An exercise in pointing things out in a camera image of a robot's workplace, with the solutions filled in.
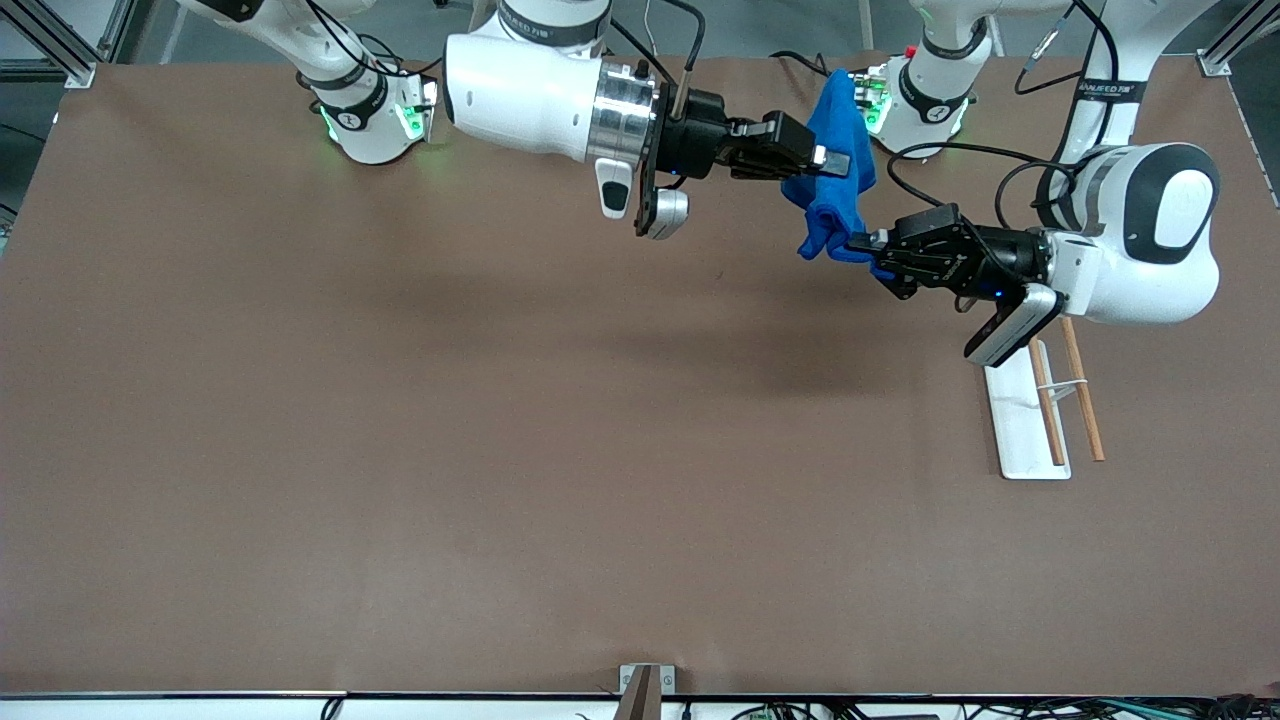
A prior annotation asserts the black left base cable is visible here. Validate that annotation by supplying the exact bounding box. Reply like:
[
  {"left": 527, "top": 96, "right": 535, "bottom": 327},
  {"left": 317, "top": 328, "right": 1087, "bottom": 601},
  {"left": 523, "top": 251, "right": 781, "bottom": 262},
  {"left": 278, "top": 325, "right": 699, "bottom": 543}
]
[{"left": 770, "top": 50, "right": 833, "bottom": 83}]

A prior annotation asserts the tangled cable bundle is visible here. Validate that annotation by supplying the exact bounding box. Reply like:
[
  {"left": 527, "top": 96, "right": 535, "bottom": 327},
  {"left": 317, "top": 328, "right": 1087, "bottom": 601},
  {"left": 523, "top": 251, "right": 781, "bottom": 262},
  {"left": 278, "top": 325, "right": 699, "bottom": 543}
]
[{"left": 730, "top": 695, "right": 1280, "bottom": 720}]

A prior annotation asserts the black base cable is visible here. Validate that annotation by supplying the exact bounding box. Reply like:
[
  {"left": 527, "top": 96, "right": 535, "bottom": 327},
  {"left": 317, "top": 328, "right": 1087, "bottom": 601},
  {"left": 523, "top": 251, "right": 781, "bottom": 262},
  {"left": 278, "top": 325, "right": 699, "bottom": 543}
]
[
  {"left": 770, "top": 50, "right": 833, "bottom": 83},
  {"left": 305, "top": 0, "right": 446, "bottom": 101}
]

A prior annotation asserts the black right base cable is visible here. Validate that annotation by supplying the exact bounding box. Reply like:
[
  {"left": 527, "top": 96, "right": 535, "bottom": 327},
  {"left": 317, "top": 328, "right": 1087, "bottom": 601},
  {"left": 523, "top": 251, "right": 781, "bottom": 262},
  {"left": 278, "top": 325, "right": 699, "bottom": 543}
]
[{"left": 305, "top": 0, "right": 446, "bottom": 101}]

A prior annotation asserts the blue microfiber towel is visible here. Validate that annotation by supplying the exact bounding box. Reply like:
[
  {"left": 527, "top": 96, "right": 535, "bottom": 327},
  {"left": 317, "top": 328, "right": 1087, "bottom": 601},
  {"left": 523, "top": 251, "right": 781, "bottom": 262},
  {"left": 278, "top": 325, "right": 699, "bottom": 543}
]
[{"left": 780, "top": 68, "right": 880, "bottom": 282}]

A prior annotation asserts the aluminium frame profile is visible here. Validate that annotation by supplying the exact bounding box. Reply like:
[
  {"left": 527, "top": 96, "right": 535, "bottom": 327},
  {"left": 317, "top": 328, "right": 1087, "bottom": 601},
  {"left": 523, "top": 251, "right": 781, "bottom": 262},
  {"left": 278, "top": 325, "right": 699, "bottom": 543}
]
[
  {"left": 0, "top": 0, "right": 98, "bottom": 91},
  {"left": 1197, "top": 0, "right": 1280, "bottom": 79}
]

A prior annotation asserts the grey metal camera bracket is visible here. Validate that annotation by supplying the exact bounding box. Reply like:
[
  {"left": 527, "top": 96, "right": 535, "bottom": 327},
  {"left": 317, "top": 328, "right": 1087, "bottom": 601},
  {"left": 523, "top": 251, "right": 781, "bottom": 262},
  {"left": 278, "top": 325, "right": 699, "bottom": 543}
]
[{"left": 617, "top": 664, "right": 677, "bottom": 720}]

